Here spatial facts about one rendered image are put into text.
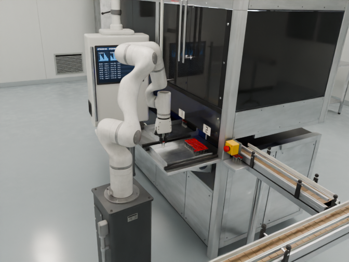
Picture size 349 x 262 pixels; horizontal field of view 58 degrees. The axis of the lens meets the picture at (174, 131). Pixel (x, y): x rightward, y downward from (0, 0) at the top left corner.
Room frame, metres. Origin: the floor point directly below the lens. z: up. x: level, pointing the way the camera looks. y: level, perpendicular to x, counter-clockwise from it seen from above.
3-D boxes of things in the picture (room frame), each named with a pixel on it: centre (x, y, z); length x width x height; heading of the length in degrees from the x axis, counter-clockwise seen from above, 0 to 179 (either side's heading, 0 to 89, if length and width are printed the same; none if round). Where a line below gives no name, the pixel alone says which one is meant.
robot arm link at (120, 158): (1.44, 0.30, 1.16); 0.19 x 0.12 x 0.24; 64
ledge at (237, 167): (1.79, -0.42, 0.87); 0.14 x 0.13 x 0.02; 120
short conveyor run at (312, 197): (1.61, -0.64, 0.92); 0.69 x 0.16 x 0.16; 30
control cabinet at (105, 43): (2.62, 0.50, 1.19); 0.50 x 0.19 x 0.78; 115
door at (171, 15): (2.45, 0.04, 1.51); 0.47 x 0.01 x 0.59; 30
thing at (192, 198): (2.96, -0.23, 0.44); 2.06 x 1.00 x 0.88; 30
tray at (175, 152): (1.88, -0.05, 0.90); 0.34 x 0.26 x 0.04; 120
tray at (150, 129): (2.23, 0.03, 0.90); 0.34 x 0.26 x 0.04; 120
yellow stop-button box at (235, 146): (1.78, -0.37, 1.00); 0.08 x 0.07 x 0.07; 120
